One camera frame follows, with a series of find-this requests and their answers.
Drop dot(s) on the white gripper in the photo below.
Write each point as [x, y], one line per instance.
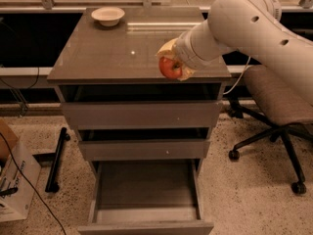
[183, 55]

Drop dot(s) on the red apple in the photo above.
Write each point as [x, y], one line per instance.
[169, 68]

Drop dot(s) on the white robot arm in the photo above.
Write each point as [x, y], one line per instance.
[251, 27]

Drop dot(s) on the grey drawer cabinet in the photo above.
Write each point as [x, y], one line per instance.
[126, 53]

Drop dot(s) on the grey top drawer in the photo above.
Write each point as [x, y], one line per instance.
[126, 106]

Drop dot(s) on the grey drawer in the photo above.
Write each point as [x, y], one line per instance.
[144, 144]
[126, 106]
[146, 198]

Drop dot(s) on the grey middle drawer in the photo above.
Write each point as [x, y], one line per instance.
[144, 144]

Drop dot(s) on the grey bottom drawer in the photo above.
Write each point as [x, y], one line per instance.
[146, 198]

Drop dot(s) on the white bowl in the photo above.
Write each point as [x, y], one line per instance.
[108, 16]

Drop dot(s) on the grey office chair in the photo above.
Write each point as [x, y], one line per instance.
[280, 108]

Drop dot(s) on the black metal bar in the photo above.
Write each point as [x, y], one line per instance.
[52, 185]

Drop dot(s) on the brown cardboard box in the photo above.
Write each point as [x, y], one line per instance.
[8, 140]

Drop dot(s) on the white cardboard box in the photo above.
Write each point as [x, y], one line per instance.
[15, 206]

